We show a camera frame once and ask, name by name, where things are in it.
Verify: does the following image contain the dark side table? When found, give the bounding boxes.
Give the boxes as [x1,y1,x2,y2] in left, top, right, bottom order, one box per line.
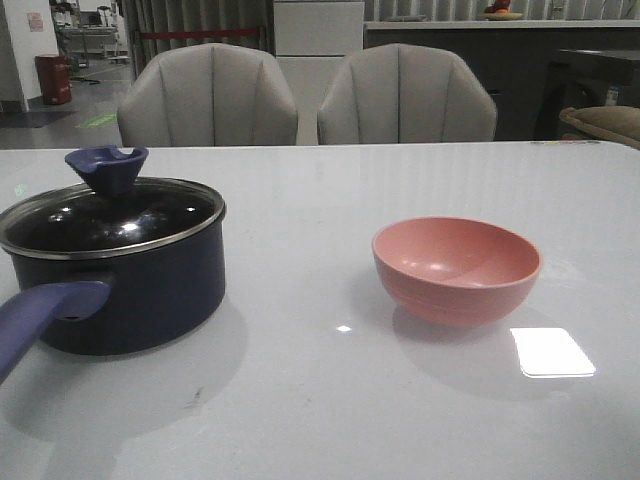
[534,49,639,140]

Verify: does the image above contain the glass lid with blue knob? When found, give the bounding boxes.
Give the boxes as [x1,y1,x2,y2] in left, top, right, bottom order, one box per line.
[1,145,226,260]

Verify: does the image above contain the red trash bin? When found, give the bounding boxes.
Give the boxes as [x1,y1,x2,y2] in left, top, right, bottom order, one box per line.
[35,54,72,105]

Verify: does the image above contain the pink bowl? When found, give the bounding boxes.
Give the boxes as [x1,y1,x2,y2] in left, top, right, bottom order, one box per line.
[372,216,542,327]

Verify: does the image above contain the tan cushion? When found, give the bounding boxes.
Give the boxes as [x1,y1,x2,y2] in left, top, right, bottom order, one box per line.
[559,106,639,149]

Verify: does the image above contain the beige upholstered chair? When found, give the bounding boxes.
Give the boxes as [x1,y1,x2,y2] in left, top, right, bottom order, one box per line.
[317,43,497,145]
[117,43,298,147]

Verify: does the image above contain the white drawer cabinet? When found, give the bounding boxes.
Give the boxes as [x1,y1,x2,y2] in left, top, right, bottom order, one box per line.
[273,1,365,145]

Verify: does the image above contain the left beige upholstered chair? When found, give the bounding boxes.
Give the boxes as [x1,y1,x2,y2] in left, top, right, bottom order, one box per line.
[117,43,298,147]

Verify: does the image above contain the dark blue saucepan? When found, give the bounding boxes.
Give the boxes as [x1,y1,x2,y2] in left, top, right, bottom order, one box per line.
[0,177,227,385]

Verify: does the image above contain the right beige upholstered chair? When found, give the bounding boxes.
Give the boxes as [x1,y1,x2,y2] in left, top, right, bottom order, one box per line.
[317,43,497,145]

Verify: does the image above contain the fruit plate on counter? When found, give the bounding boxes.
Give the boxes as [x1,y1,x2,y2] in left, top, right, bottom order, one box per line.
[482,0,523,21]

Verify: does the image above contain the dark floor mat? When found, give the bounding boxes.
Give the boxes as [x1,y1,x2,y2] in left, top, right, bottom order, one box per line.
[0,111,73,129]

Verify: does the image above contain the dark counter with white top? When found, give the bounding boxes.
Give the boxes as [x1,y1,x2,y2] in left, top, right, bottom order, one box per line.
[364,20,639,141]

